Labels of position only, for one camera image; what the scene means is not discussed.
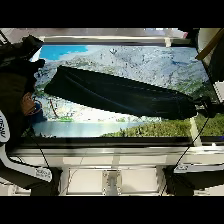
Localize black garment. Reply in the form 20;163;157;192
206;35;224;102

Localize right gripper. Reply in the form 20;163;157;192
199;95;218;119

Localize black cable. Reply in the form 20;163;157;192
27;127;52;172
175;116;212;169

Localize brown clothes hanger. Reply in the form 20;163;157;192
195;28;224;61

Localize black pants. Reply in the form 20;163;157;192
43;65;199;121

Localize white garment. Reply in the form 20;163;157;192
196;28;224;60

